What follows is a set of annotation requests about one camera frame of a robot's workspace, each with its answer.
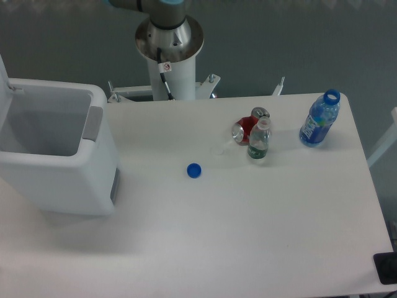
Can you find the white trash can lid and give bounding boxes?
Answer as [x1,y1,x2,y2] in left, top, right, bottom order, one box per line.
[0,57,24,127]

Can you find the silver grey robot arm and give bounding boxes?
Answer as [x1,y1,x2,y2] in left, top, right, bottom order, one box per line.
[104,0,188,30]

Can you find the blue bottle cap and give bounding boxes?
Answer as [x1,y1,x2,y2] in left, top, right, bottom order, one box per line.
[186,163,202,179]

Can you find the crushed red soda can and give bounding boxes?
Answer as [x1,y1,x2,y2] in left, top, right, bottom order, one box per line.
[231,116,259,145]

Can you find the white trash can body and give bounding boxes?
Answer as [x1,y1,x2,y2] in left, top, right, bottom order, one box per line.
[1,78,120,215]

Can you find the clear green-label plastic bottle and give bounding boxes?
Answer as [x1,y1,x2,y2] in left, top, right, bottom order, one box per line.
[248,116,271,160]

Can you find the blue drink bottle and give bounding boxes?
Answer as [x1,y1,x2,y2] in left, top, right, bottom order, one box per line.
[299,89,341,147]

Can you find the black device at edge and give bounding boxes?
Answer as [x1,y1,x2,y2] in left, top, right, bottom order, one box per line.
[373,252,396,285]

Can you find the white metal base frame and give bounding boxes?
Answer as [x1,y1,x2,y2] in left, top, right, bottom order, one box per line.
[107,73,286,104]

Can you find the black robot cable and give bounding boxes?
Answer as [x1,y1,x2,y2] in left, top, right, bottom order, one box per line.
[156,47,176,101]

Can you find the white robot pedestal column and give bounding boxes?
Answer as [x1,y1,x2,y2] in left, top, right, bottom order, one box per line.
[135,16,204,101]

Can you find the white frame at right edge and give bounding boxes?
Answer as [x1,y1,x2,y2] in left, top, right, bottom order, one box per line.
[367,107,396,168]

